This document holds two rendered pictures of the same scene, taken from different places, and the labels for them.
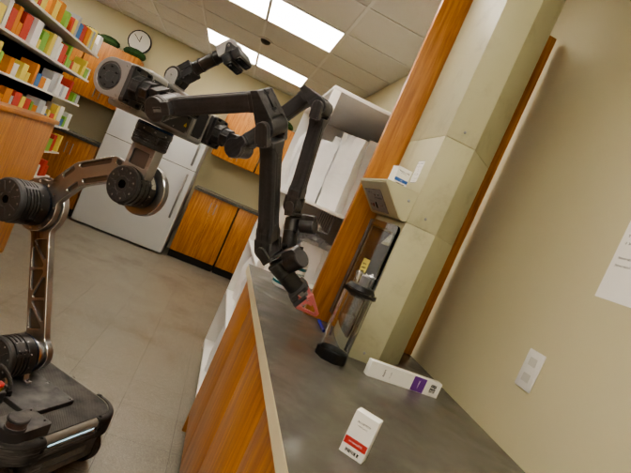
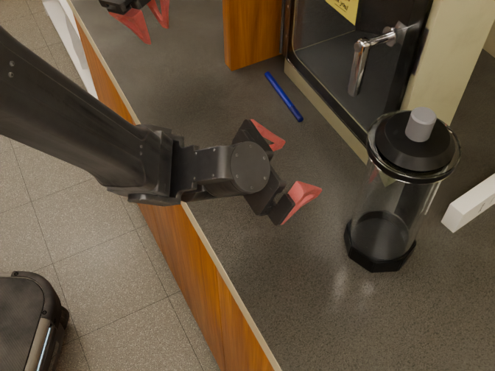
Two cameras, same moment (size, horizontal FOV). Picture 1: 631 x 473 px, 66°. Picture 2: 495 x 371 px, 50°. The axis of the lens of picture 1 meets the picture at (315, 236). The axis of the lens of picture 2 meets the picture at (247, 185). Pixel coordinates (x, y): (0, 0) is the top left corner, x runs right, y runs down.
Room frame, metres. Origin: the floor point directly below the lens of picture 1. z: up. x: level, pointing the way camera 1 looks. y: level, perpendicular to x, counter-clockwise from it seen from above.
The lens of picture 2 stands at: (1.10, 0.12, 1.62)
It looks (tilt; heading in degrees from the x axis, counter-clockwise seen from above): 52 degrees down; 344
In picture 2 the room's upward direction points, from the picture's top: straight up
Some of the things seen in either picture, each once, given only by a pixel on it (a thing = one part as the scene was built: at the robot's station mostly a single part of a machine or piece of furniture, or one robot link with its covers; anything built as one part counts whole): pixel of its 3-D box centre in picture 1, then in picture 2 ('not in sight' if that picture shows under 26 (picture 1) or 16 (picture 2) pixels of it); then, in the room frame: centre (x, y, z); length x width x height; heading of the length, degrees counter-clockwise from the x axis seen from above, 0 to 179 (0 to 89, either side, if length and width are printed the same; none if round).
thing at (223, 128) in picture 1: (223, 135); not in sight; (2.00, 0.51, 1.45); 0.09 x 0.08 x 0.12; 161
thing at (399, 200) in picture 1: (381, 198); not in sight; (1.70, -0.16, 1.46); 0.32 x 0.12 x 0.10; 12
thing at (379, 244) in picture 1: (361, 274); (345, 0); (1.71, -0.20, 1.19); 0.30 x 0.01 x 0.40; 12
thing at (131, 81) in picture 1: (144, 91); not in sight; (1.52, 0.67, 1.45); 0.09 x 0.08 x 0.12; 161
